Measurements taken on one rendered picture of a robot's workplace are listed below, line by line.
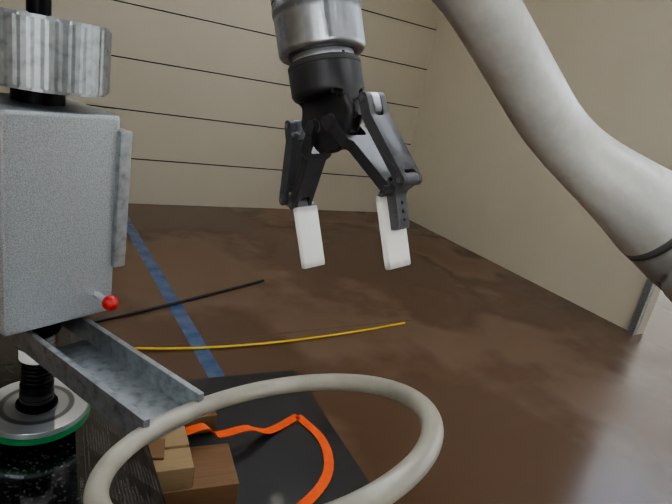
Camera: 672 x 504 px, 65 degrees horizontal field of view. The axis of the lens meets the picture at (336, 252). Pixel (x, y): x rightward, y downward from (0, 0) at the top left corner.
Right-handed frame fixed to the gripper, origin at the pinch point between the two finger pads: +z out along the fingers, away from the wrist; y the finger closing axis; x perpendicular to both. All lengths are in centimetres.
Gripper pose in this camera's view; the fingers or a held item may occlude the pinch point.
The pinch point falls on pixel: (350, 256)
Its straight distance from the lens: 55.8
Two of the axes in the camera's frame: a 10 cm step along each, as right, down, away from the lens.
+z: 1.4, 9.9, 0.9
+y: -6.3, 0.2, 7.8
